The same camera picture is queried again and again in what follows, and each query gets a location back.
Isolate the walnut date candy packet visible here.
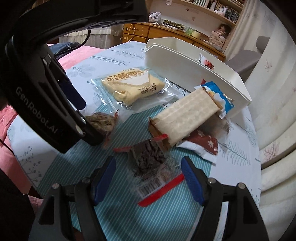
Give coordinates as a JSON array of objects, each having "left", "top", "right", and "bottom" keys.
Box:
[{"left": 83, "top": 110, "right": 119, "bottom": 149}]

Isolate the large bread packet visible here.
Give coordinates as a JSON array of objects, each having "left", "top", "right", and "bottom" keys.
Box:
[{"left": 90, "top": 67, "right": 180, "bottom": 113}]

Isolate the maroon snowflake packet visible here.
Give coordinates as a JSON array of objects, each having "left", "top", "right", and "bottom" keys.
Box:
[{"left": 177, "top": 130, "right": 218, "bottom": 164}]

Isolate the dark seaweed snack packet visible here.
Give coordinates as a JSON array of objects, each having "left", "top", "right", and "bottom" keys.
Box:
[{"left": 113, "top": 134, "right": 185, "bottom": 207}]

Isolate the beige wafer cracker pack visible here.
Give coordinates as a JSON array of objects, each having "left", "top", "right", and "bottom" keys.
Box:
[{"left": 148, "top": 88, "right": 219, "bottom": 149}]

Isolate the blue white snack packet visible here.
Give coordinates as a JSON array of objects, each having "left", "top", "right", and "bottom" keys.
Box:
[{"left": 194, "top": 80, "right": 234, "bottom": 119}]

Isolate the red apple snack packet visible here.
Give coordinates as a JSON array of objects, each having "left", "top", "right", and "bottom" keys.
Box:
[{"left": 198, "top": 53, "right": 214, "bottom": 70}]

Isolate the clear packet red label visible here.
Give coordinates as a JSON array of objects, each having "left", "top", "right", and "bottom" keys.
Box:
[{"left": 201, "top": 109, "right": 230, "bottom": 139}]

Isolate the navy blue folded cloth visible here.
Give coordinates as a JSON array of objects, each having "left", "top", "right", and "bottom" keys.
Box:
[{"left": 49, "top": 42, "right": 80, "bottom": 59}]

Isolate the white lace covered cabinet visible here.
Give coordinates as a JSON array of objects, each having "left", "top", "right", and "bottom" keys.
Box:
[{"left": 59, "top": 24, "right": 124, "bottom": 49}]

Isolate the pink bed quilt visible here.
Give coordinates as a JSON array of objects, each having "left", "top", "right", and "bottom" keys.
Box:
[{"left": 1, "top": 45, "right": 88, "bottom": 194}]

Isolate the patterned tablecloth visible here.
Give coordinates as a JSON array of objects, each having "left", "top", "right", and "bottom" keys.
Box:
[{"left": 8, "top": 41, "right": 261, "bottom": 240}]

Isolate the wooden desk with drawers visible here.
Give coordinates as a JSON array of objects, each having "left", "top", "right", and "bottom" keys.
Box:
[{"left": 120, "top": 23, "right": 226, "bottom": 62}]

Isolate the white plastic storage bin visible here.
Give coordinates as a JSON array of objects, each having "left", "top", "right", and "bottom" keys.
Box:
[{"left": 144, "top": 37, "right": 252, "bottom": 118}]

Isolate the roll of tape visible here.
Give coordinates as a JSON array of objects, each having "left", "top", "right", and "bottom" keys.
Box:
[{"left": 191, "top": 30, "right": 201, "bottom": 39}]

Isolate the cream floral curtain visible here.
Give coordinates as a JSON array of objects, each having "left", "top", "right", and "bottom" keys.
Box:
[{"left": 226, "top": 1, "right": 295, "bottom": 240}]

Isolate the grey office chair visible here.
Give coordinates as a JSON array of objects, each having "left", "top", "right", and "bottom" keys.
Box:
[{"left": 225, "top": 36, "right": 270, "bottom": 83}]

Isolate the doll on shelf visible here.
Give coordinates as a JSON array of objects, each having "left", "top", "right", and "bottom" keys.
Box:
[{"left": 208, "top": 24, "right": 232, "bottom": 48}]

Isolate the wooden bookshelf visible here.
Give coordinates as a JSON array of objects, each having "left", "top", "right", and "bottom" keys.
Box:
[{"left": 147, "top": 0, "right": 247, "bottom": 50}]

